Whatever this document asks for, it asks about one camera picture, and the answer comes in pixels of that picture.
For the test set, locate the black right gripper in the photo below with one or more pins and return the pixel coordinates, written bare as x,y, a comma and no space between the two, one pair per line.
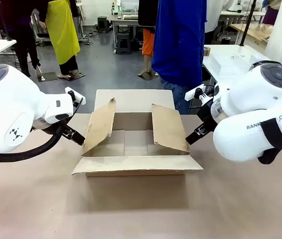
207,114

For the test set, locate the brown cardboard box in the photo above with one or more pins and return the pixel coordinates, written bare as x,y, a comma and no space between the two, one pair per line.
136,166

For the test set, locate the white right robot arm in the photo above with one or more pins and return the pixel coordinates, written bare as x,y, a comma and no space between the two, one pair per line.
250,104

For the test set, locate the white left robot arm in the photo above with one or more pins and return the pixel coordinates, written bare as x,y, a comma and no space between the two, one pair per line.
11,104

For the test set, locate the brown tape roll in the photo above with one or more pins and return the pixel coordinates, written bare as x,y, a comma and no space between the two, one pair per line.
207,51

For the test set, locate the black cylinder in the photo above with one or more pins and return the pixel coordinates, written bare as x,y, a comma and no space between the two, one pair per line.
226,40

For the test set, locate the person in blue jacket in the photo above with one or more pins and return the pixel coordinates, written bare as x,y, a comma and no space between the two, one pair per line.
178,37

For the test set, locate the person in orange skirt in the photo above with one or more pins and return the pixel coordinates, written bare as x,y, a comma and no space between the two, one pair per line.
148,42

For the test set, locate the dark grey plastic stool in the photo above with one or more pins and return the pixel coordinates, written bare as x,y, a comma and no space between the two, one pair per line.
103,23
123,42

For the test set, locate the person with yellow apron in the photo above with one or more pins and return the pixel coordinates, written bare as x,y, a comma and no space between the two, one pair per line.
62,30

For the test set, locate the person in dark clothes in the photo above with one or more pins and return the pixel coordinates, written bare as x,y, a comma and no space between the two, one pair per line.
24,37

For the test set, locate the wooden background table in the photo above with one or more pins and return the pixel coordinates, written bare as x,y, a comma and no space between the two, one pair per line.
253,33

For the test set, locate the white background desk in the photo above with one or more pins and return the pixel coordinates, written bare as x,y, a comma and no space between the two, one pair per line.
126,20

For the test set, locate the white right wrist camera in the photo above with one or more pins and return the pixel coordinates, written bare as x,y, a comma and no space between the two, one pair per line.
193,93

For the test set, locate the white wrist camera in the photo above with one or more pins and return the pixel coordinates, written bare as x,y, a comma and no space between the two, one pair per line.
77,93
193,93

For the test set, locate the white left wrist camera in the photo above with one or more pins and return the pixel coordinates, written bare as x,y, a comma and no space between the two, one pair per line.
77,93

